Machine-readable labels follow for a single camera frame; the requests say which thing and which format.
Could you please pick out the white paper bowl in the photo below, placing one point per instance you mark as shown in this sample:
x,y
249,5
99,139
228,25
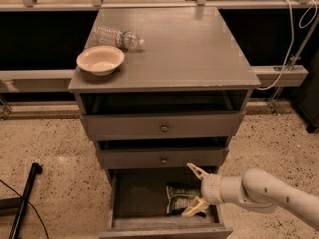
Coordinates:
x,y
100,60

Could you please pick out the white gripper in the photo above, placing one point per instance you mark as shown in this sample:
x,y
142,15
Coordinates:
x,y
211,188

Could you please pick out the grey middle drawer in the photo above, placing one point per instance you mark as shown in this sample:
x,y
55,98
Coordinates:
x,y
153,158

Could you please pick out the grey wooden drawer cabinet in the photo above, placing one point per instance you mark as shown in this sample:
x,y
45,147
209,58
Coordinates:
x,y
191,63

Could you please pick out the green jalapeno chip bag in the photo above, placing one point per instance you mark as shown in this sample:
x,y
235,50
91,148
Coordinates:
x,y
179,197

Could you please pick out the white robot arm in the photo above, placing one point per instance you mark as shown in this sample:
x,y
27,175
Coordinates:
x,y
256,190

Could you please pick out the grey open bottom drawer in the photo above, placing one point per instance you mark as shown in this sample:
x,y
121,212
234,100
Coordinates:
x,y
139,202

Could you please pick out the clear plastic water bottle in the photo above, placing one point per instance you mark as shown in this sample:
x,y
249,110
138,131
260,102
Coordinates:
x,y
122,39

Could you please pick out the black stand leg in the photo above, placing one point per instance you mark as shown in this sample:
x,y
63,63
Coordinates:
x,y
17,206

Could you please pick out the grey top drawer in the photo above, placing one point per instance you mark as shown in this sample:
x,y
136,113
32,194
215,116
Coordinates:
x,y
161,126

